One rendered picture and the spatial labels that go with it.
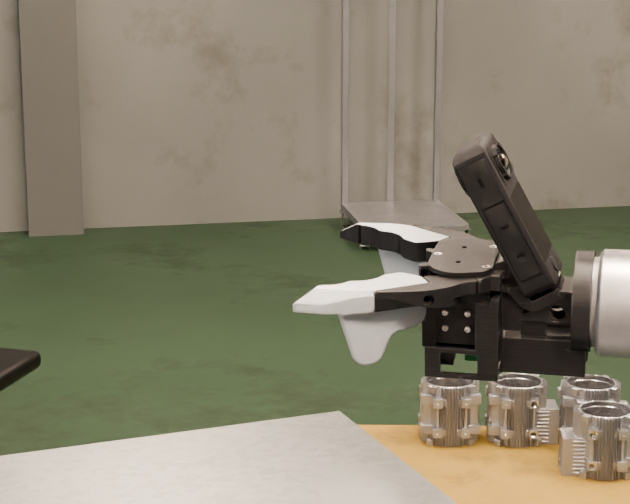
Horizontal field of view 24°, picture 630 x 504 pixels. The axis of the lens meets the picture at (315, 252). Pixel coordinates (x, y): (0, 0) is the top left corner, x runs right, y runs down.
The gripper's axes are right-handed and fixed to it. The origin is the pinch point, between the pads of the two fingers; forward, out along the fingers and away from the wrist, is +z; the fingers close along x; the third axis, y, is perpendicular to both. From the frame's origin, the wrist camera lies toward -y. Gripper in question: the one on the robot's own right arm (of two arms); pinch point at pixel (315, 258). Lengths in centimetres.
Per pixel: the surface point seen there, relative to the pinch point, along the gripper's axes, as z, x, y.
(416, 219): 108, 634, 221
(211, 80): 230, 666, 155
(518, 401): 17, 300, 159
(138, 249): 248, 581, 226
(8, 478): 50, 43, 47
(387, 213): 127, 646, 223
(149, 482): 33, 46, 47
